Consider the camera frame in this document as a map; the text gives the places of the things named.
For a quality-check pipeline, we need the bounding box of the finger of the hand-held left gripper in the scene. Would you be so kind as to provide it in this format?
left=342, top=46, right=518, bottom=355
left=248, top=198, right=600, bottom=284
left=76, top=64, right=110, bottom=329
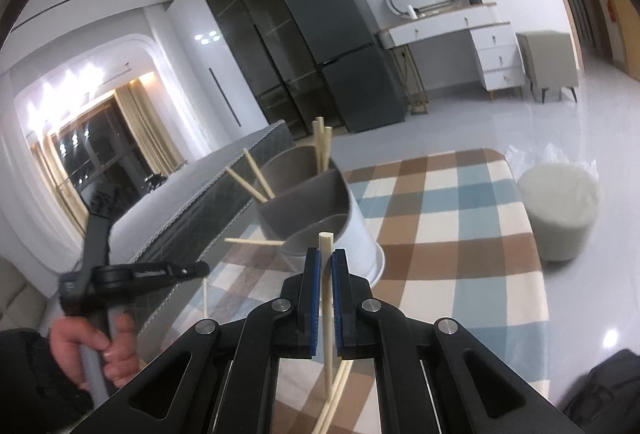
left=130, top=261, right=211, bottom=287

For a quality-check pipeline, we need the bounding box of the dark window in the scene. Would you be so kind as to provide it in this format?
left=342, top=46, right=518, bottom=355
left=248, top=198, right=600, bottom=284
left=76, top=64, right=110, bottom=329
left=52, top=94, right=166, bottom=225

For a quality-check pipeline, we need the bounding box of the grey bed frame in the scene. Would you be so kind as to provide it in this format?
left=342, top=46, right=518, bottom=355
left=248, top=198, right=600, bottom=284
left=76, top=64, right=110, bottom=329
left=127, top=201, right=261, bottom=340

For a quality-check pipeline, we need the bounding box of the beige curtain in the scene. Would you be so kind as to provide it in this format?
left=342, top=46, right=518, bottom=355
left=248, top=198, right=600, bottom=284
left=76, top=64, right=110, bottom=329
left=35, top=134, right=88, bottom=235
left=115, top=84, right=186, bottom=172

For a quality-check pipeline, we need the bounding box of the person's left hand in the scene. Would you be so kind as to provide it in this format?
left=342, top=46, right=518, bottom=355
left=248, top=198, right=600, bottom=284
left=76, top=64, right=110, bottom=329
left=50, top=314, right=139, bottom=388

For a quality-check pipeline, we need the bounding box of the beige sofa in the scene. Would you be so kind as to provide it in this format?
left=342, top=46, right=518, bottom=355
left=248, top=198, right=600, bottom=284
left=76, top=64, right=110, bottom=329
left=0, top=257, right=51, bottom=310

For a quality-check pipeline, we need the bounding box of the gold metal stand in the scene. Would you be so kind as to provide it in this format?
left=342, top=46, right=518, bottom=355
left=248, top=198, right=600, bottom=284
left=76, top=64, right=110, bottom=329
left=395, top=47, right=431, bottom=115

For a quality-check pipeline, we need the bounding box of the round white stool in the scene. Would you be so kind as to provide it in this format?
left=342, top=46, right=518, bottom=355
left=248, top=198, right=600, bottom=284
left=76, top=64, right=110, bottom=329
left=516, top=163, right=601, bottom=263

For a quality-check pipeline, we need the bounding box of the grey utensil holder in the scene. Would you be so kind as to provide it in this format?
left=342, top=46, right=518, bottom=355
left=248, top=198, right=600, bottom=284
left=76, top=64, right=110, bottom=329
left=256, top=145, right=386, bottom=286

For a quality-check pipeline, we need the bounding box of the white wardrobe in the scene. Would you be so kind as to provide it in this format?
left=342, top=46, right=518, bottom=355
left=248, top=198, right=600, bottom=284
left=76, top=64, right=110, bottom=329
left=167, top=0, right=268, bottom=160

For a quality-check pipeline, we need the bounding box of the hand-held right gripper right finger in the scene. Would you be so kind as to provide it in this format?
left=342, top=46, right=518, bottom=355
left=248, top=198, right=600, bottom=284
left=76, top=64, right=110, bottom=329
left=331, top=248, right=583, bottom=434

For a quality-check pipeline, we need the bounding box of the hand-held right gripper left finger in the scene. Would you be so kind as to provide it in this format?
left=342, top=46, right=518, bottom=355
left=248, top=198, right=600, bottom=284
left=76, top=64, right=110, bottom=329
left=75, top=247, right=322, bottom=434

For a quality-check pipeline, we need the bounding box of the person's left forearm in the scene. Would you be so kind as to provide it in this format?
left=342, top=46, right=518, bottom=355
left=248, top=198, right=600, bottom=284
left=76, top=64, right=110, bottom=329
left=0, top=326, right=96, bottom=434

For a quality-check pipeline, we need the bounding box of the white dressing table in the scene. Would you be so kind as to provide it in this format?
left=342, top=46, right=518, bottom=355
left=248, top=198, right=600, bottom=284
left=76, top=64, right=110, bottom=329
left=377, top=4, right=526, bottom=102

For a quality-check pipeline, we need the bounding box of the dark grey mattress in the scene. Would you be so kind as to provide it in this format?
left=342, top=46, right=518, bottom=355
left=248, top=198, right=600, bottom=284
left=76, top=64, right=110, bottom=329
left=107, top=119, right=296, bottom=267

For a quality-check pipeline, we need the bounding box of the dark grey fridge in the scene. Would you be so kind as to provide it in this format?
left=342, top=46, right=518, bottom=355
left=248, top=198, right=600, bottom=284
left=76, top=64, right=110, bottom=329
left=277, top=0, right=408, bottom=135

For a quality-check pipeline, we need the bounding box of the wooden door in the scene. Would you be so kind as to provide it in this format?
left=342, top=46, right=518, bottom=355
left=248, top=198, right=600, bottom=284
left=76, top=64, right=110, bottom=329
left=597, top=0, right=640, bottom=80

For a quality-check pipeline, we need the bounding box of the grey nightstand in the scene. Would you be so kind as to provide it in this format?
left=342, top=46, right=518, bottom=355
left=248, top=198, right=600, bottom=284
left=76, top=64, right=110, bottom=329
left=515, top=30, right=581, bottom=104

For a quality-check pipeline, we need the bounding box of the dark glass cabinet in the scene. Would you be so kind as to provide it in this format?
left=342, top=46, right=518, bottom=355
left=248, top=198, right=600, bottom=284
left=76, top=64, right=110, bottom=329
left=194, top=0, right=323, bottom=140

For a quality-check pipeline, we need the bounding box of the black bag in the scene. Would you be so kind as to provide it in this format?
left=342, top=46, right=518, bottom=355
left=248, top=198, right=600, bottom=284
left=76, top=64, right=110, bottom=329
left=562, top=348, right=640, bottom=434

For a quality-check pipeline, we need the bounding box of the checked tablecloth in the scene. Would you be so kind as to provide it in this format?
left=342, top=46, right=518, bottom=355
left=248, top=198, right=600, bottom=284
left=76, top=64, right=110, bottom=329
left=137, top=148, right=551, bottom=434

